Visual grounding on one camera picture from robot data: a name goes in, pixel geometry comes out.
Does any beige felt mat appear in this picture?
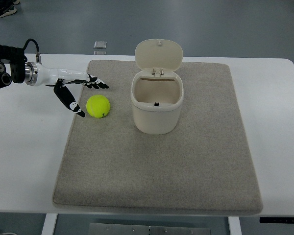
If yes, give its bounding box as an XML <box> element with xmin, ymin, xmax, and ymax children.
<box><xmin>53</xmin><ymin>60</ymin><xmax>263</xmax><ymax>215</ymax></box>

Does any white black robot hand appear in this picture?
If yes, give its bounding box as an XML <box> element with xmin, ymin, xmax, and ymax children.
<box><xmin>24</xmin><ymin>62</ymin><xmax>109</xmax><ymax>117</ymax></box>

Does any clear floor socket cover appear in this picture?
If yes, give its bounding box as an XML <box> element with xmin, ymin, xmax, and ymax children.
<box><xmin>93</xmin><ymin>41</ymin><xmax>107</xmax><ymax>49</ymax></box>

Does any white table leg right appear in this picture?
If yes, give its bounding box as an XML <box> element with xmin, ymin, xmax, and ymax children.
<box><xmin>228</xmin><ymin>216</ymin><xmax>242</xmax><ymax>235</ymax></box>

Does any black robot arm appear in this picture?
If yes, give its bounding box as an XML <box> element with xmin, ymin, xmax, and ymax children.
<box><xmin>0</xmin><ymin>38</ymin><xmax>41</xmax><ymax>89</ymax></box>

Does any cream lidded plastic box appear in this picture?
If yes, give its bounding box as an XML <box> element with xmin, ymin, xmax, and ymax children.
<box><xmin>130</xmin><ymin>39</ymin><xmax>184</xmax><ymax>134</ymax></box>

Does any white table leg left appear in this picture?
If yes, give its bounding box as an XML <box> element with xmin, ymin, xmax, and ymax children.
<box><xmin>41</xmin><ymin>213</ymin><xmax>58</xmax><ymax>235</ymax></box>

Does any black table control panel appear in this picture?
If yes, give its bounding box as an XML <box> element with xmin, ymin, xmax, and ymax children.
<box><xmin>259</xmin><ymin>217</ymin><xmax>294</xmax><ymax>224</ymax></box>

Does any dark sneaker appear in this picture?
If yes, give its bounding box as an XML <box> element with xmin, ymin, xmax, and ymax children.
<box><xmin>0</xmin><ymin>0</ymin><xmax>17</xmax><ymax>18</ymax></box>

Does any metal base plate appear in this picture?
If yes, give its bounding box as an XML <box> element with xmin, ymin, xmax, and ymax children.
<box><xmin>88</xmin><ymin>223</ymin><xmax>211</xmax><ymax>235</ymax></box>

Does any white table leg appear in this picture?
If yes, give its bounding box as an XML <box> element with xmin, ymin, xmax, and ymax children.
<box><xmin>41</xmin><ymin>213</ymin><xmax>58</xmax><ymax>235</ymax></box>
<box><xmin>228</xmin><ymin>216</ymin><xmax>242</xmax><ymax>235</ymax></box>

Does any yellow tennis ball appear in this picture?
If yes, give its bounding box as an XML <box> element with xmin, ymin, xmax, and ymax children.
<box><xmin>86</xmin><ymin>94</ymin><xmax>111</xmax><ymax>118</ymax></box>

